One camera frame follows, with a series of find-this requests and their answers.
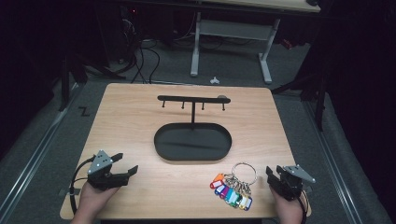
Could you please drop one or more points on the black key rack with tray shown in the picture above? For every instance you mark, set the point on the black key rack with tray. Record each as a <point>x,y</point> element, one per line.
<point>193,143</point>

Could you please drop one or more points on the small red object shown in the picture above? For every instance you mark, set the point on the small red object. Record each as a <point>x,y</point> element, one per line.
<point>287,44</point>

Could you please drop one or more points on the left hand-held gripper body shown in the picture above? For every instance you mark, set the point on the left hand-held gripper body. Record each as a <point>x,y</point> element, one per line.
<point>102,179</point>

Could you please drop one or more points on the metal floor rail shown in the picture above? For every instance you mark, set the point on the metal floor rail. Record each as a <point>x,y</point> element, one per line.
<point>34,161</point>
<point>334,168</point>

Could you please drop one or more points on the person's left hand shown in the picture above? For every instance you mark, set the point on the person's left hand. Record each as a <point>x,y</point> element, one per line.
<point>93,199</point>

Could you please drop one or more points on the person's right hand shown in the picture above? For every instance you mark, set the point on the person's right hand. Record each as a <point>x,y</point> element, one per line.
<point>288,210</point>

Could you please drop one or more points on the small white floor object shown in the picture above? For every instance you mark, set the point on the small white floor object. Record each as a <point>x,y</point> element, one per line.
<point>214,81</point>

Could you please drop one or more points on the black metal stand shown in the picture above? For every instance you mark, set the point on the black metal stand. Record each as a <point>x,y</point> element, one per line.
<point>64,84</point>
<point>320,105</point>

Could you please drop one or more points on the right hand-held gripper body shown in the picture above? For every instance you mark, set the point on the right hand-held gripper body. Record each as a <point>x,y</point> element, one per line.
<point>291,183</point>

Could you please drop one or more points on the white desk with metal frame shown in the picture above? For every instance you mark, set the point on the white desk with metal frame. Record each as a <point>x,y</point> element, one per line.
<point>236,29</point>

